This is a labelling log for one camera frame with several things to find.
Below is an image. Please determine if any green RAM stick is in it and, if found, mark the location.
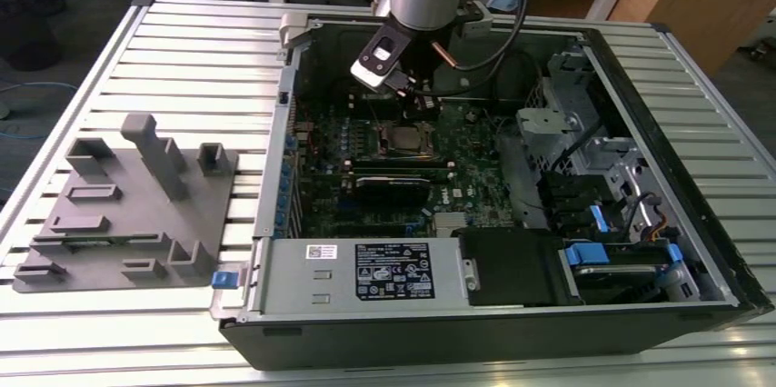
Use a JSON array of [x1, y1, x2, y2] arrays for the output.
[[58, 235, 116, 250]]

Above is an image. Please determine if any white black wrist webcam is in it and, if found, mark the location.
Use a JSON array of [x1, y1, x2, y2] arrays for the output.
[[348, 25, 414, 88]]

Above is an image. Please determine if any gray plastic case handle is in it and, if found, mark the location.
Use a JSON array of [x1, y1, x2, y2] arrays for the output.
[[276, 13, 311, 51]]

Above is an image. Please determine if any copper cable ferrule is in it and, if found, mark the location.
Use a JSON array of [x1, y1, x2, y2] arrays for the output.
[[427, 39, 454, 69]]

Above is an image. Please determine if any black graphics card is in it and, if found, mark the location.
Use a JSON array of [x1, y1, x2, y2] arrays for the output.
[[352, 174, 432, 212]]

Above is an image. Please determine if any black gray wrist camera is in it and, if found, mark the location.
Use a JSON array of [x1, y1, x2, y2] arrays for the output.
[[454, 0, 495, 41]]

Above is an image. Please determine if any blue plastic clip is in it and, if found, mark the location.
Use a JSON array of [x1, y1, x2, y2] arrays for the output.
[[663, 243, 687, 270], [588, 203, 610, 233]]

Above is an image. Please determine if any blue floor cable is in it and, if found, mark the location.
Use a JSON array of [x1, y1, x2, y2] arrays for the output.
[[0, 81, 80, 139]]

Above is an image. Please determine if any black PC case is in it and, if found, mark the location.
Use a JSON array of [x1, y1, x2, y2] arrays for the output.
[[208, 12, 776, 372]]

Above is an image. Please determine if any silver drive cage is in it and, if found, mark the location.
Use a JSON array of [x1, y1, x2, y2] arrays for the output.
[[514, 76, 607, 170]]

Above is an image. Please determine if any blue disk carrier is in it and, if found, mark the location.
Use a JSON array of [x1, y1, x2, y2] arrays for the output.
[[560, 243, 611, 266]]

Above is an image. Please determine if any black looped cable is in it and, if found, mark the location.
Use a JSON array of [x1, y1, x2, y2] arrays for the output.
[[488, 48, 542, 104]]

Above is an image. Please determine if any gray parts rack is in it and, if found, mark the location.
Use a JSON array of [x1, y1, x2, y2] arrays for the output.
[[9, 113, 243, 293]]

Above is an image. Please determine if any silver power supply unit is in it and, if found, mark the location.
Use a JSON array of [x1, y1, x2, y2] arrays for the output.
[[240, 236, 483, 315]]

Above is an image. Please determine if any coloured wire bundle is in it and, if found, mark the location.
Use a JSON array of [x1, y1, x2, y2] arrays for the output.
[[642, 218, 675, 243]]

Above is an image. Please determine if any green motherboard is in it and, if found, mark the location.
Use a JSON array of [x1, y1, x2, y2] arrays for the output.
[[288, 89, 526, 241]]

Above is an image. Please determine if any CPU socket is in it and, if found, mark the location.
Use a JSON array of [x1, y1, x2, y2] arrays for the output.
[[372, 118, 440, 161]]

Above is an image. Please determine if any silver hard disk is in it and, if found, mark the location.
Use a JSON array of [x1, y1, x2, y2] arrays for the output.
[[571, 263, 662, 280]]

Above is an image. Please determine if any metal wire locking lever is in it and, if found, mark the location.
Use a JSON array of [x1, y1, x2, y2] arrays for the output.
[[364, 96, 384, 128]]

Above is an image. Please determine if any black office chair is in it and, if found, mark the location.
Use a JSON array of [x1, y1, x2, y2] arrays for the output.
[[0, 0, 68, 73]]

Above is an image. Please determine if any silver chipset heatsink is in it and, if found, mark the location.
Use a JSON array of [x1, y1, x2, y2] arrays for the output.
[[431, 211, 472, 230]]

